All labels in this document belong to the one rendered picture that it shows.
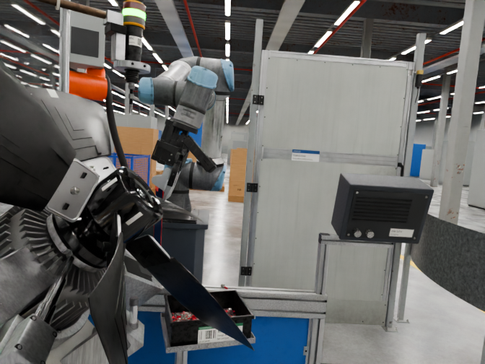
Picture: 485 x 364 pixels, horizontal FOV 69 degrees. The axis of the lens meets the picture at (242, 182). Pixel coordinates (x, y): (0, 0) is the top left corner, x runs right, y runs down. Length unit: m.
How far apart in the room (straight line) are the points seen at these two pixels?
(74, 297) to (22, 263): 0.11
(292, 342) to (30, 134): 1.01
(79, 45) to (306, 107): 3.02
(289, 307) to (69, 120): 0.84
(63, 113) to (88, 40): 3.98
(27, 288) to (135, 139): 8.32
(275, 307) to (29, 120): 0.90
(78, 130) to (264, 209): 1.94
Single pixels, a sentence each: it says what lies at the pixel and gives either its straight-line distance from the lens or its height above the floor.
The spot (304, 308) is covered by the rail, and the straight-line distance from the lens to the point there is 1.21.
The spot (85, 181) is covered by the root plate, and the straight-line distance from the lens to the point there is 0.63.
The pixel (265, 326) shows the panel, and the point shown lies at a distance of 1.24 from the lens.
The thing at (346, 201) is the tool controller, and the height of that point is 1.17.
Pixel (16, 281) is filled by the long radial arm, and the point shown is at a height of 1.12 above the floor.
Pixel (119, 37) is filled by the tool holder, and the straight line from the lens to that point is 0.75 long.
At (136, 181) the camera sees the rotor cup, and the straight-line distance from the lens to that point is 0.67.
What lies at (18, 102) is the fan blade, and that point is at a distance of 0.57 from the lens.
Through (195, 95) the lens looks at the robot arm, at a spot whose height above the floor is 1.44.
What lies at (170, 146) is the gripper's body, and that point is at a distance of 0.93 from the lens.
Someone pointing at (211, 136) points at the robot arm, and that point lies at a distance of 1.43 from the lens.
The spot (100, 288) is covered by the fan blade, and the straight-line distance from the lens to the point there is 0.37.
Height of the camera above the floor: 1.32
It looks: 6 degrees down
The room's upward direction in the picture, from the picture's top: 4 degrees clockwise
